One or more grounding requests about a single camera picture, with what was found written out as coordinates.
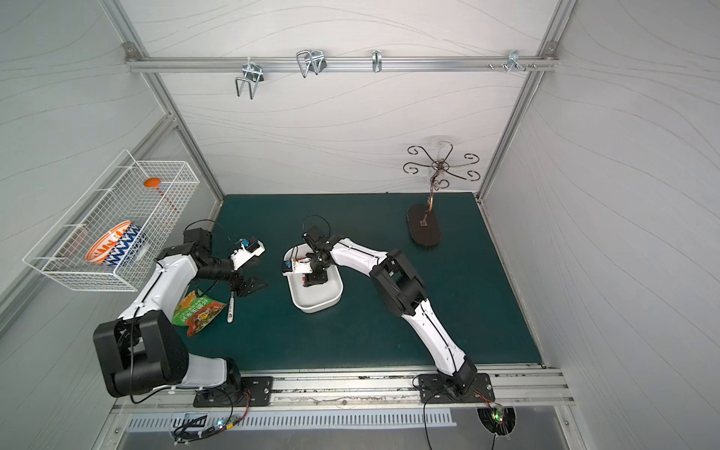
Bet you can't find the white plastic storage box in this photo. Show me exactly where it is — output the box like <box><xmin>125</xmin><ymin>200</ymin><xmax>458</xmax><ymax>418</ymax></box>
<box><xmin>284</xmin><ymin>244</ymin><xmax>343</xmax><ymax>314</ymax></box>

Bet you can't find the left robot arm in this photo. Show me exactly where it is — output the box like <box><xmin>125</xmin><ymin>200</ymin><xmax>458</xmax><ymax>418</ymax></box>
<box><xmin>93</xmin><ymin>228</ymin><xmax>266</xmax><ymax>398</ymax></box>

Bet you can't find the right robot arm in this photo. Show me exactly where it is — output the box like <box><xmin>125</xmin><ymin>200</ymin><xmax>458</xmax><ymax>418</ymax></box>
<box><xmin>303</xmin><ymin>226</ymin><xmax>477</xmax><ymax>398</ymax></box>

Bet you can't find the metal spoon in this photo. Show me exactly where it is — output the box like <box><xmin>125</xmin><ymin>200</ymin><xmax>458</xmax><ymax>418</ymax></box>
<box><xmin>227</xmin><ymin>291</ymin><xmax>236</xmax><ymax>324</ymax></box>

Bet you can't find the green snack packet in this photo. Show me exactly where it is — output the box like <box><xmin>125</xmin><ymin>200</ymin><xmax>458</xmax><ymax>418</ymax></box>
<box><xmin>171</xmin><ymin>291</ymin><xmax>227</xmax><ymax>337</ymax></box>

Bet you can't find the blue white patterned bowl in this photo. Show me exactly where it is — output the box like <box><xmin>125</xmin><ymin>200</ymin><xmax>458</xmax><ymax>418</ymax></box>
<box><xmin>102</xmin><ymin>222</ymin><xmax>146</xmax><ymax>267</ymax></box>

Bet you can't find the green table mat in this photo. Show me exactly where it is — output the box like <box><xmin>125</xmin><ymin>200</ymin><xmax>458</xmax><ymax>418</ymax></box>
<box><xmin>184</xmin><ymin>193</ymin><xmax>542</xmax><ymax>371</ymax></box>

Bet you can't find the orange white patterned bowl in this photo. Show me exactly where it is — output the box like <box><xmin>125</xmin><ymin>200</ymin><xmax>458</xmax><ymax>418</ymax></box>
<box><xmin>85</xmin><ymin>220</ymin><xmax>132</xmax><ymax>264</ymax></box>

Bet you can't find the metal hook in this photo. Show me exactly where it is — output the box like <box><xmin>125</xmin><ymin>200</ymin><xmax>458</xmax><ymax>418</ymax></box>
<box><xmin>295</xmin><ymin>50</ymin><xmax>327</xmax><ymax>78</ymax></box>
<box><xmin>234</xmin><ymin>58</ymin><xmax>264</xmax><ymax>99</ymax></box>
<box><xmin>487</xmin><ymin>50</ymin><xmax>537</xmax><ymax>73</ymax></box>
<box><xmin>371</xmin><ymin>50</ymin><xmax>383</xmax><ymax>73</ymax></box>

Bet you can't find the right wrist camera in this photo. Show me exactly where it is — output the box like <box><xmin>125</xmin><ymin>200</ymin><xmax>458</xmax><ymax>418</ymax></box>
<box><xmin>281</xmin><ymin>251</ymin><xmax>312</xmax><ymax>277</ymax></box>

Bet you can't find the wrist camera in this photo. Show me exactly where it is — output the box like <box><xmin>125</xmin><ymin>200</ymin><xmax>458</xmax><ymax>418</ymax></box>
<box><xmin>281</xmin><ymin>251</ymin><xmax>312</xmax><ymax>277</ymax></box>
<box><xmin>230</xmin><ymin>237</ymin><xmax>266</xmax><ymax>271</ymax></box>

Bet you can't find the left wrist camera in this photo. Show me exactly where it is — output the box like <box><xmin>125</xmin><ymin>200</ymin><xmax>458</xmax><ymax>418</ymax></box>
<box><xmin>230</xmin><ymin>237</ymin><xmax>266</xmax><ymax>271</ymax></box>

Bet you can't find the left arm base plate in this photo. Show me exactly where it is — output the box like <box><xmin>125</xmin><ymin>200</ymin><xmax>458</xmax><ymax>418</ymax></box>
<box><xmin>192</xmin><ymin>376</ymin><xmax>274</xmax><ymax>408</ymax></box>

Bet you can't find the copper wire jewelry stand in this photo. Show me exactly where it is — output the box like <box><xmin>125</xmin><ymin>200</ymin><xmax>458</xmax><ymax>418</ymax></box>
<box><xmin>402</xmin><ymin>140</ymin><xmax>481</xmax><ymax>249</ymax></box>

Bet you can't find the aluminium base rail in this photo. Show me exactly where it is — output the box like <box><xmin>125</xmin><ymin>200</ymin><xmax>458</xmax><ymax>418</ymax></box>
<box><xmin>111</xmin><ymin>366</ymin><xmax>576</xmax><ymax>414</ymax></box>

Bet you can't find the white wire basket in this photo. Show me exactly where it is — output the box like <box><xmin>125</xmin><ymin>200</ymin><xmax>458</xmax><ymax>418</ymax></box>
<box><xmin>22</xmin><ymin>150</ymin><xmax>200</xmax><ymax>292</ymax></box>

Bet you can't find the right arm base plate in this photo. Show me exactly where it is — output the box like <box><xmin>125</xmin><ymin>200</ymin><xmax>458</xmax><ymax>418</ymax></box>
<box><xmin>412</xmin><ymin>372</ymin><xmax>496</xmax><ymax>404</ymax></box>

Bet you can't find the aluminium cross rail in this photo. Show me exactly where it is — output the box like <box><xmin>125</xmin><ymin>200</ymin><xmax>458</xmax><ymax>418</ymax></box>
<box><xmin>127</xmin><ymin>54</ymin><xmax>560</xmax><ymax>74</ymax></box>

